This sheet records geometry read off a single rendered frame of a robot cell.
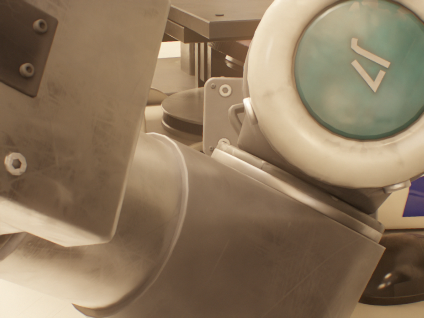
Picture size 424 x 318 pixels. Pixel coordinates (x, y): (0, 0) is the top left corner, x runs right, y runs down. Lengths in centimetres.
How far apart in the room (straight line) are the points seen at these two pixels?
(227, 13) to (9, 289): 26
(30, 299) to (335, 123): 38
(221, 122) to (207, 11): 8
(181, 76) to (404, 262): 73
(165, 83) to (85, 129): 104
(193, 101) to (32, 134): 61
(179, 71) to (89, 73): 112
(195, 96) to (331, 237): 51
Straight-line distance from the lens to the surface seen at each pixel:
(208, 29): 49
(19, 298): 63
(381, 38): 30
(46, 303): 62
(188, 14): 53
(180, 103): 79
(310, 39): 30
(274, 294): 31
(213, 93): 48
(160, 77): 128
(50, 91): 20
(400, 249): 63
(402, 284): 62
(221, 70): 84
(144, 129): 66
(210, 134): 48
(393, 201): 73
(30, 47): 20
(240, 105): 42
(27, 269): 28
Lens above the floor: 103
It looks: 17 degrees down
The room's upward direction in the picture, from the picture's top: straight up
